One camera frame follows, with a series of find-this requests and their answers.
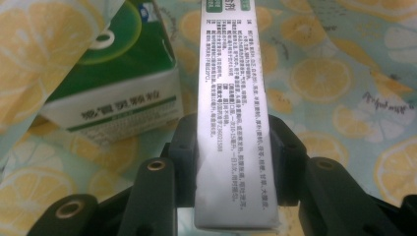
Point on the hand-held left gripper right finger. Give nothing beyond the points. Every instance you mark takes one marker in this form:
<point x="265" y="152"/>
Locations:
<point x="288" y="170"/>

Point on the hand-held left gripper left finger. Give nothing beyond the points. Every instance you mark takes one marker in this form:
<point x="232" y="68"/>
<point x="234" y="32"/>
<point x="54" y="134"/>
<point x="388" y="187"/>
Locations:
<point x="186" y="157"/>

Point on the tall green white box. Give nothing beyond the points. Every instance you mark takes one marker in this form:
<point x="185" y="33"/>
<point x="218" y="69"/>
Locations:
<point x="232" y="114"/>

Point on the short green white box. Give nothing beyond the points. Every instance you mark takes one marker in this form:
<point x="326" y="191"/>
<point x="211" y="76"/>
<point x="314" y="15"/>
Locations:
<point x="131" y="75"/>

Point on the orange print fabric bag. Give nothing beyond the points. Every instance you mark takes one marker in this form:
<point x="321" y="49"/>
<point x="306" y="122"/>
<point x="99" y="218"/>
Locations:
<point x="344" y="65"/>

